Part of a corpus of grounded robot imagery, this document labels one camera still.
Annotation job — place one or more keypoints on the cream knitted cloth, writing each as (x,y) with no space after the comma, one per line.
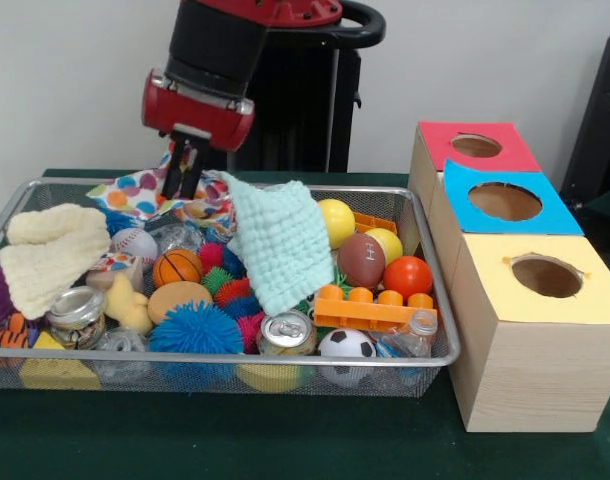
(50,260)

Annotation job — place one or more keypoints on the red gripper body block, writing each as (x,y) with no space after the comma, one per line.
(195,112)

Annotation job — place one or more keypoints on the large yellow ball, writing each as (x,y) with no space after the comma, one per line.
(337,220)

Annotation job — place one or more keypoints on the blue spiky ball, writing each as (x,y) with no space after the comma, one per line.
(195,330)

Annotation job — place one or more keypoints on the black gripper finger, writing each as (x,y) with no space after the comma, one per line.
(171,172)
(191,175)

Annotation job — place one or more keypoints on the white cloth with colourful spots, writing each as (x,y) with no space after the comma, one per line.
(125,192)

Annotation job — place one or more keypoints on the silver drink can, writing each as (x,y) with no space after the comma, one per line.
(285,330)

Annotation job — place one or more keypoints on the brown toy football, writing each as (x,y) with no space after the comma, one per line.
(360,260)

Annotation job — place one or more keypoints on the orange toy building brick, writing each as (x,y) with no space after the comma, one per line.
(365,312)

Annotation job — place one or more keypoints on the orange ball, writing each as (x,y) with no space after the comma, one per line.
(407,277)

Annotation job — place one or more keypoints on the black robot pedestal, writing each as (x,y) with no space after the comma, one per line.
(305,100)

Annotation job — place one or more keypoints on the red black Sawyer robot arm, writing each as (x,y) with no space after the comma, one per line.
(215,45)

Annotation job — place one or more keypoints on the small soccer ball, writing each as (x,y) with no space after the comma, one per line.
(345,342)

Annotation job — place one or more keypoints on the clear plastic bottle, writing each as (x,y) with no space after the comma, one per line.
(410,340)

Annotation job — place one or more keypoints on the dark green tablecloth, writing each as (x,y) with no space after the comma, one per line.
(235,440)

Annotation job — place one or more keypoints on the mint green knitted cloth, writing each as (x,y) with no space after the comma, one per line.
(280,245)

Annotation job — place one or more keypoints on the small yellow ball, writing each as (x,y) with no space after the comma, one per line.
(390,245)

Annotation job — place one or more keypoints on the wooden box with three holes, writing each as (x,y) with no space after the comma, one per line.
(525,380)

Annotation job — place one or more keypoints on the metal mesh bin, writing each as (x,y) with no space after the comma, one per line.
(385,370)

